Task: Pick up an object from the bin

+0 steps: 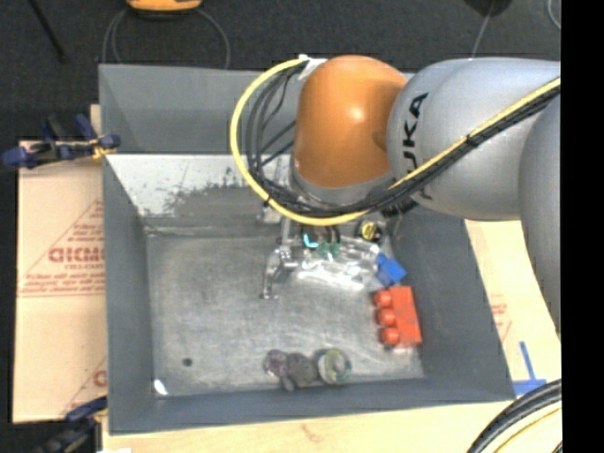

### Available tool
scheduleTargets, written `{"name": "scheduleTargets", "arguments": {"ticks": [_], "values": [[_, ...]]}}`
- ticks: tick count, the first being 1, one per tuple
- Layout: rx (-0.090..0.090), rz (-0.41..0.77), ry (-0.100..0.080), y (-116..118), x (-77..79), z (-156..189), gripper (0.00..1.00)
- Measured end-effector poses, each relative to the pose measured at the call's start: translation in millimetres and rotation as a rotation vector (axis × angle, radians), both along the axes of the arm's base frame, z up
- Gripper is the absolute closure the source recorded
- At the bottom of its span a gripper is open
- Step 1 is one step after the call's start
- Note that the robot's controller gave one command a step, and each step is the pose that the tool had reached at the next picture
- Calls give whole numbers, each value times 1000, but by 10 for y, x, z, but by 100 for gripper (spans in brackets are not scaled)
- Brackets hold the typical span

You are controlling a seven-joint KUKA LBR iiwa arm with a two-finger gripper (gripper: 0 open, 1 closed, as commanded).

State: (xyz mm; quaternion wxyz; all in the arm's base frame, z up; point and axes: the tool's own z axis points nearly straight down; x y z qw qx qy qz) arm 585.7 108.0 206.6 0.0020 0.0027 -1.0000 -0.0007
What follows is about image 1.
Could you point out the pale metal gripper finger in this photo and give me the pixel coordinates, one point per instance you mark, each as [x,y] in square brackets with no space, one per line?
[276,272]
[265,215]

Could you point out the blue block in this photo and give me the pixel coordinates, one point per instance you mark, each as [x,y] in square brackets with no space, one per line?
[390,270]

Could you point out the red studded toy block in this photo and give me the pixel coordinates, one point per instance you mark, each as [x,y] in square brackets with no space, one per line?
[403,316]

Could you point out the grey metal bin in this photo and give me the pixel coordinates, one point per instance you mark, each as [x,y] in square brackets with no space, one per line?
[207,300]

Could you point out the brown cardboard board, red print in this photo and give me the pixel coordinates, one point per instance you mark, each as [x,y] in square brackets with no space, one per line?
[56,253]

